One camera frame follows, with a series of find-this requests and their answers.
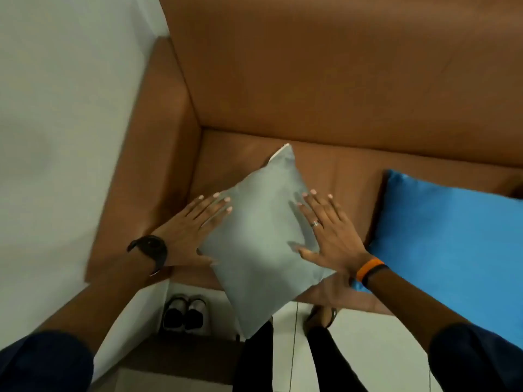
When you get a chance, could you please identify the white and black shoe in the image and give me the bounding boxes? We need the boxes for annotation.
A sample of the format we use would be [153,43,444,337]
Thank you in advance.
[162,295,190,332]
[184,296,211,335]

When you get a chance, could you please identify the person's right forearm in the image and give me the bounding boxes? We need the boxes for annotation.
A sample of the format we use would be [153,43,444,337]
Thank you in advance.
[365,267,471,352]

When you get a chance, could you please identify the navy right sleeve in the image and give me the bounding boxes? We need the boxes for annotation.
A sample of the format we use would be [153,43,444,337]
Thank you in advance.
[428,322,523,392]

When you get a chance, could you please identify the orange wristband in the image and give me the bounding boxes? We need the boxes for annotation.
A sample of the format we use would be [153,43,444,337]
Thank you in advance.
[355,257,386,282]

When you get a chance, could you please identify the person's left forearm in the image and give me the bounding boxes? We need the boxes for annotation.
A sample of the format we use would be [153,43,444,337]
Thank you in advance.
[36,251,165,356]

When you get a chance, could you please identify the brown leather sofa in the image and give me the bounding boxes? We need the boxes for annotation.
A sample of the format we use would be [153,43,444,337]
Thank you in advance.
[84,0,523,317]

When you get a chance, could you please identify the black wristwatch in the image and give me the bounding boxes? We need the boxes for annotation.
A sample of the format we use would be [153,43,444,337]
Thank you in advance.
[127,235,168,277]

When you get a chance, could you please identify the person's right foot in sandal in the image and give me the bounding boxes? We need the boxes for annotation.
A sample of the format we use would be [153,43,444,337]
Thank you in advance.
[303,305,338,336]

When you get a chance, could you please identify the person's right hand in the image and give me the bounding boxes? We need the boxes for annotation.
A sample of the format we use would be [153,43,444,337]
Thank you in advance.
[297,189,373,279]

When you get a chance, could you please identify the navy sleeve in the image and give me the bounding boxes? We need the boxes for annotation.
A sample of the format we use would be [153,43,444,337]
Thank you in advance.
[428,322,523,392]
[0,330,95,392]

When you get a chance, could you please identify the person's left hand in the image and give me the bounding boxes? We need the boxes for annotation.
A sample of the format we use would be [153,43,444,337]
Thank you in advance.
[152,192,233,269]

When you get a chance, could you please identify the person's left leg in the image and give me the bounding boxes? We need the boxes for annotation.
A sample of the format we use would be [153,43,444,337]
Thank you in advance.
[232,319,275,392]

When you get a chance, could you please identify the black wristband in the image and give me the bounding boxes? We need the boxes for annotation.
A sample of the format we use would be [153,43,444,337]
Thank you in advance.
[361,264,390,289]

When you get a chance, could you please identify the person's leg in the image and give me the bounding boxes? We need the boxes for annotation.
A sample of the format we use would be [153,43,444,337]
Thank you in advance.
[306,326,369,392]
[232,319,275,392]

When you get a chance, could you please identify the brown low stool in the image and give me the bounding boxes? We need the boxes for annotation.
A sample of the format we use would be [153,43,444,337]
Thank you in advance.
[118,332,246,386]

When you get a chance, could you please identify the grey cushion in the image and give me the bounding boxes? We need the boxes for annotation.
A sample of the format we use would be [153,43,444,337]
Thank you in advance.
[197,143,336,339]

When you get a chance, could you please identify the blue cushion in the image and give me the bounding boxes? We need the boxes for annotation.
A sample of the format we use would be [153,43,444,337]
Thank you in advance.
[352,170,523,349]

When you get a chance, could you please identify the person's right leg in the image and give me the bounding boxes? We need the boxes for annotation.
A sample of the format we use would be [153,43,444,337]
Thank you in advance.
[306,326,369,392]

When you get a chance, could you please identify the navy left sleeve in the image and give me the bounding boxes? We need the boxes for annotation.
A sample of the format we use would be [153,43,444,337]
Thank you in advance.
[0,330,95,392]

